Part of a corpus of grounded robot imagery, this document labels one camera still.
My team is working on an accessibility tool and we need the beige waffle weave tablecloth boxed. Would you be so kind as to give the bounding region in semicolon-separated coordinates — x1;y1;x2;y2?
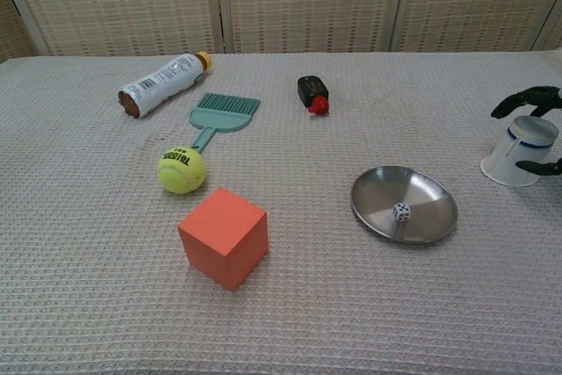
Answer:
0;50;562;375

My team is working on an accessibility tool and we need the teal plastic hand brush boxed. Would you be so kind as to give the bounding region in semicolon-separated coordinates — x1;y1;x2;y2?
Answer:
189;92;262;155

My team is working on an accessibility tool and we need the orange foam cube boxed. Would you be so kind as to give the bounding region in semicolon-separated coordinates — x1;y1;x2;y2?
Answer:
177;187;270;292

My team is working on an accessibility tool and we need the woven bamboo folding screen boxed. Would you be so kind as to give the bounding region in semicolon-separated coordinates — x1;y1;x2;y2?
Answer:
0;0;562;62

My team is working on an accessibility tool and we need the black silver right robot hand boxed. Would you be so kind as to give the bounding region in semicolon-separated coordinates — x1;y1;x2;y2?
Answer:
490;84;562;177

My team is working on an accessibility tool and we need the yellow tennis ball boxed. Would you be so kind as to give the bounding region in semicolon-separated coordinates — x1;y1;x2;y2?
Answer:
157;145;207;195

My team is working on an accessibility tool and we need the white labelled bottle orange cap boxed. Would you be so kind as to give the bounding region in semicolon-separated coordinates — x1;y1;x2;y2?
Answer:
117;51;213;120

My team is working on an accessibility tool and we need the round metal dish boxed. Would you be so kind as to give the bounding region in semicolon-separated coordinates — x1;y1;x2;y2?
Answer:
349;165;459;245

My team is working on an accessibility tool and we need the white paper cup blue stripe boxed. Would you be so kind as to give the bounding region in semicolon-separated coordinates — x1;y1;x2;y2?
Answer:
479;115;560;187

